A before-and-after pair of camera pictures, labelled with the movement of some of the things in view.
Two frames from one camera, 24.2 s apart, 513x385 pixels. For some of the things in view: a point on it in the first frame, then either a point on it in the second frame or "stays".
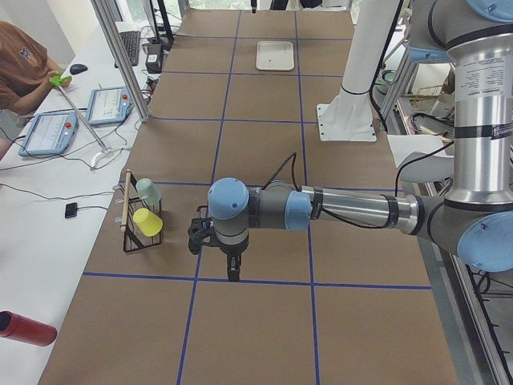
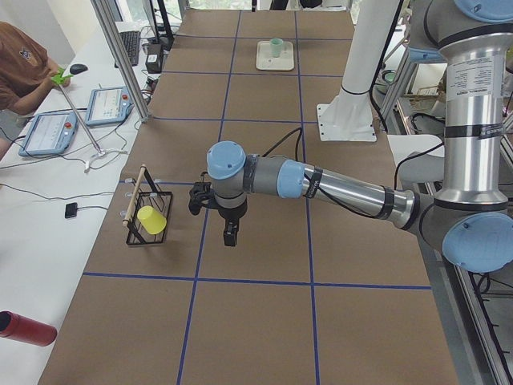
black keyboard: x=131 y=40 stays
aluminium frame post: x=123 y=59 stays
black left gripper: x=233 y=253 -> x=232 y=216
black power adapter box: x=153 y=60 stays
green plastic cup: x=148 y=191 -> x=276 y=44
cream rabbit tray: x=275 y=55 stays
